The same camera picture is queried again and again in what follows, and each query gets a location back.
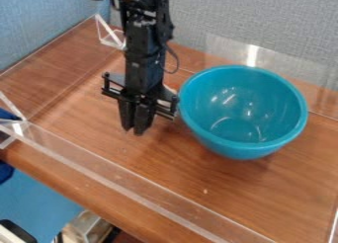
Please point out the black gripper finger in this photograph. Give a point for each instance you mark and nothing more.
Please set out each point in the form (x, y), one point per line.
(145, 115)
(127, 113)

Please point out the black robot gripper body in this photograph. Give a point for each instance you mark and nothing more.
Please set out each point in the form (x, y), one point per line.
(142, 85)

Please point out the blue plastic bowl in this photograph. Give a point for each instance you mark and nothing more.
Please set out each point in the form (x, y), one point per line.
(243, 111)

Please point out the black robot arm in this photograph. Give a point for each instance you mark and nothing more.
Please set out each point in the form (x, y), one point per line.
(147, 28)

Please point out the clear acrylic front barrier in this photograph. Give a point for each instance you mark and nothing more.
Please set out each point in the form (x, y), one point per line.
(150, 211)

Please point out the black white object bottom left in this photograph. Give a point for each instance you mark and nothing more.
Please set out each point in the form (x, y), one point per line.
(14, 234)

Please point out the clear acrylic corner bracket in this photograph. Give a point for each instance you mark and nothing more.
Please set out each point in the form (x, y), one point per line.
(110, 37)

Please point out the metal table frame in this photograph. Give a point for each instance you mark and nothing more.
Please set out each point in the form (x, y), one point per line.
(88, 228)

